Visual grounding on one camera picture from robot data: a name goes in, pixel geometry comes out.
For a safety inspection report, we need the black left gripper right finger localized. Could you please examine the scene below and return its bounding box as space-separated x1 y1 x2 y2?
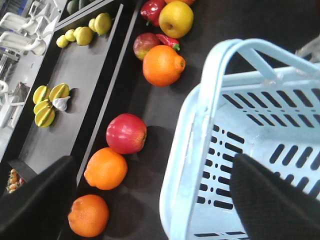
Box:
229 153 320 240

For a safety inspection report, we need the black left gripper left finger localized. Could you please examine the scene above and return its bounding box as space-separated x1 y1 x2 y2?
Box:
0 156 77 240

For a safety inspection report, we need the light blue plastic basket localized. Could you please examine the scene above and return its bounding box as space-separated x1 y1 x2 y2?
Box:
159 38 320 240

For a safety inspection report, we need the orange fruit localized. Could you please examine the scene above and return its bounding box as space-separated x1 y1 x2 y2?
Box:
83 147 128 190
67 194 110 238

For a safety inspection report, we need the white garlic bulb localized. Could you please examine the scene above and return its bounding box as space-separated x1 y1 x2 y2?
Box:
52 96 71 112

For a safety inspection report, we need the red apple beside oranges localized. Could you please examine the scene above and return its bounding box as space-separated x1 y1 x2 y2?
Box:
105 113 147 155

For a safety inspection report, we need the yellow starfruit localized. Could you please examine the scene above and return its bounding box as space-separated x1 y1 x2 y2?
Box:
49 83 70 102

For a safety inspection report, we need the black wooden produce display stand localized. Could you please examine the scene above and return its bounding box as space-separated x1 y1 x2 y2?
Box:
0 0 320 240

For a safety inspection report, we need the orange with navel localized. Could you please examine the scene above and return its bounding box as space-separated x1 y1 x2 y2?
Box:
142 45 186 87

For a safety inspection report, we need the red chili pepper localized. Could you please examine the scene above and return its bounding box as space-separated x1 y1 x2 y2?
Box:
155 33 180 51

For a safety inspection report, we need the red green mango apple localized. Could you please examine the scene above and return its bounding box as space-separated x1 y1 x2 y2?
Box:
133 32 161 61

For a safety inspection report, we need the yellow apple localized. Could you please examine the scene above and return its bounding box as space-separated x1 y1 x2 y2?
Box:
159 1 194 39

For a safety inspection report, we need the red bell pepper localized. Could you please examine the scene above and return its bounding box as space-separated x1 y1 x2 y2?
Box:
140 0 166 27

